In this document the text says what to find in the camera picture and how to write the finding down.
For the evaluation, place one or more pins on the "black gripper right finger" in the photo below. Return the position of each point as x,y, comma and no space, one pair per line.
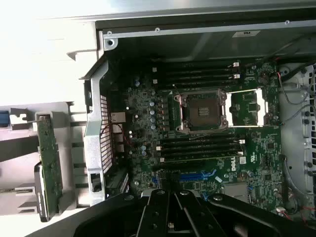
195,222

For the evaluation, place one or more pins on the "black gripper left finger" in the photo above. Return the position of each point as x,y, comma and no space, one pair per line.
155,217

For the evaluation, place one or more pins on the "blue expansion slot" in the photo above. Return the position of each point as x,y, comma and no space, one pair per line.
195,177

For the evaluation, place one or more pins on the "green motherboard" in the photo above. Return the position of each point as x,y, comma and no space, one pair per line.
259,153

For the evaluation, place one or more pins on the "CPU socket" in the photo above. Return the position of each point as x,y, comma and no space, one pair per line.
202,111

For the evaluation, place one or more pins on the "metal socket cover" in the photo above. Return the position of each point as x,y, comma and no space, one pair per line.
248,108

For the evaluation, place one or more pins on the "grey parts rack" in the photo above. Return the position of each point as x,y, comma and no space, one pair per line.
24,197

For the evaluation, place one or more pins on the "silver disk bay cage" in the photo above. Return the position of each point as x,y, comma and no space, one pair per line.
291,98

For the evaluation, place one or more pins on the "open black PC case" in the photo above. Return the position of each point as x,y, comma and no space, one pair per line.
172,47

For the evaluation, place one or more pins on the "blue disk caddy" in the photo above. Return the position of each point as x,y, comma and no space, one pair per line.
3,119

